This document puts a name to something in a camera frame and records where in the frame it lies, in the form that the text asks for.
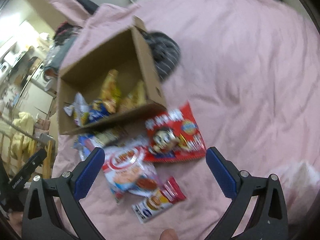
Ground small brown snack packet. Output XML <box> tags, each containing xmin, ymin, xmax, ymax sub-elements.
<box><xmin>95</xmin><ymin>127</ymin><xmax>127</xmax><ymax>146</ymax></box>

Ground small red and white packet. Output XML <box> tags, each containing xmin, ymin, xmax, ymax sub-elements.
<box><xmin>132</xmin><ymin>176</ymin><xmax>187</xmax><ymax>224</ymax></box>

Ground person's right hand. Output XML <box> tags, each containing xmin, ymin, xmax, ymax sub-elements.
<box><xmin>160</xmin><ymin>228</ymin><xmax>179</xmax><ymax>240</ymax></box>

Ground yellow snack packet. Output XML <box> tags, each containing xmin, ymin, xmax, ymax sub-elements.
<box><xmin>120</xmin><ymin>80</ymin><xmax>147</xmax><ymax>113</ymax></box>

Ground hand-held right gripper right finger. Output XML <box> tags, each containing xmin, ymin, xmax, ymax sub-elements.
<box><xmin>204</xmin><ymin>147</ymin><xmax>289</xmax><ymax>240</ymax></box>

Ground wooden rack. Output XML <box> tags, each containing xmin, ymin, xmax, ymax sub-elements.
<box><xmin>0</xmin><ymin>130</ymin><xmax>55</xmax><ymax>179</ymax></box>

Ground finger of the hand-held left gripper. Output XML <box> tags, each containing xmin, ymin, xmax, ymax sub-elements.
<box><xmin>23</xmin><ymin>149</ymin><xmax>48</xmax><ymax>175</ymax></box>

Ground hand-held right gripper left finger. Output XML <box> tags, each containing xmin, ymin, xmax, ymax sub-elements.
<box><xmin>22</xmin><ymin>147</ymin><xmax>113</xmax><ymax>240</ymax></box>

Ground pale yellow duvet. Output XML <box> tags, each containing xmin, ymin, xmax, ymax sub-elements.
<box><xmin>10</xmin><ymin>111</ymin><xmax>35</xmax><ymax>155</ymax></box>

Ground red cartoon face snack bag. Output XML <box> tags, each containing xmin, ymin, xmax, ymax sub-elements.
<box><xmin>144</xmin><ymin>101</ymin><xmax>207</xmax><ymax>163</ymax></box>

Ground blue cartoon snack packet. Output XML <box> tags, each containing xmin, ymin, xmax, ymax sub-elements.
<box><xmin>89</xmin><ymin>99</ymin><xmax>111</xmax><ymax>123</ymax></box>

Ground white triangular snack bag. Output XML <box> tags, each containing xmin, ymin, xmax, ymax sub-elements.
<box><xmin>64</xmin><ymin>92</ymin><xmax>91</xmax><ymax>127</ymax></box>

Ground pile of dark clothes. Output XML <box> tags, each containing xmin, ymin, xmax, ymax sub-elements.
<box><xmin>54</xmin><ymin>21</ymin><xmax>83</xmax><ymax>45</ymax></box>

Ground dark striped cloth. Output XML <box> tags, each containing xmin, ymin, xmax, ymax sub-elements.
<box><xmin>146</xmin><ymin>31</ymin><xmax>181</xmax><ymax>83</ymax></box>

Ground cardboard box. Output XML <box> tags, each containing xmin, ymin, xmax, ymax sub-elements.
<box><xmin>57</xmin><ymin>15</ymin><xmax>167</xmax><ymax>135</ymax></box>

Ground white red-ring snack bag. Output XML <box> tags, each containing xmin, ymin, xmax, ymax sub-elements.
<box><xmin>102</xmin><ymin>142</ymin><xmax>160</xmax><ymax>205</ymax></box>

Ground blue and white snack bag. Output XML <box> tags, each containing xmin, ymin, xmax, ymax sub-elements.
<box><xmin>72</xmin><ymin>134</ymin><xmax>100</xmax><ymax>161</ymax></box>

